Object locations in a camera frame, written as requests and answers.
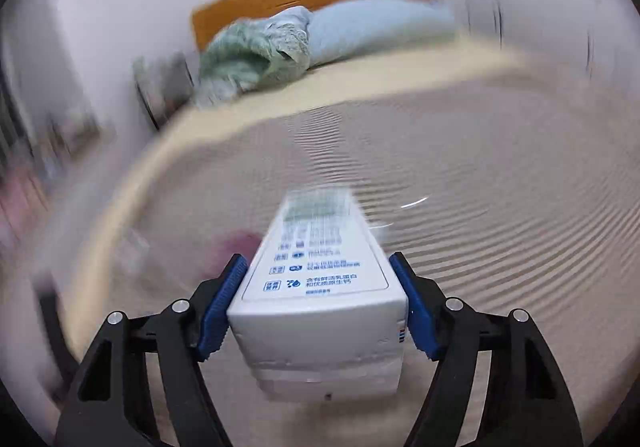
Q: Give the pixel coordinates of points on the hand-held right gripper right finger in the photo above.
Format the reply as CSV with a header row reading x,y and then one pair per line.
x,y
420,312

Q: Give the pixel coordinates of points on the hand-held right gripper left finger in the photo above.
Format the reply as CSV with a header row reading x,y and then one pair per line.
x,y
220,312

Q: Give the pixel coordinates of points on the white milk carton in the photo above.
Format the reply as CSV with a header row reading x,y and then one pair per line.
x,y
320,307

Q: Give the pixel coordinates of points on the brown checkered blanket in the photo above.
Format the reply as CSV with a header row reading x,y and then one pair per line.
x,y
500,202

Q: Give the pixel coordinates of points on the cream mattress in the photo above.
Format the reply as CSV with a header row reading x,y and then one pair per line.
x,y
390,72

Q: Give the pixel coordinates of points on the green patterned quilt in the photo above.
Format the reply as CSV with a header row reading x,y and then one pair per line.
x,y
245,57

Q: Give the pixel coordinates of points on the light blue pillow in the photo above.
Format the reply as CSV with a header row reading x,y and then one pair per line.
x,y
375,32

